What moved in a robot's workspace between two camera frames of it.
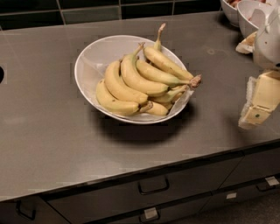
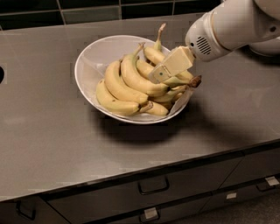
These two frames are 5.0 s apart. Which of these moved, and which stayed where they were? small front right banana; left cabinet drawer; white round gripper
Moved: white round gripper
Stayed: left cabinet drawer; small front right banana
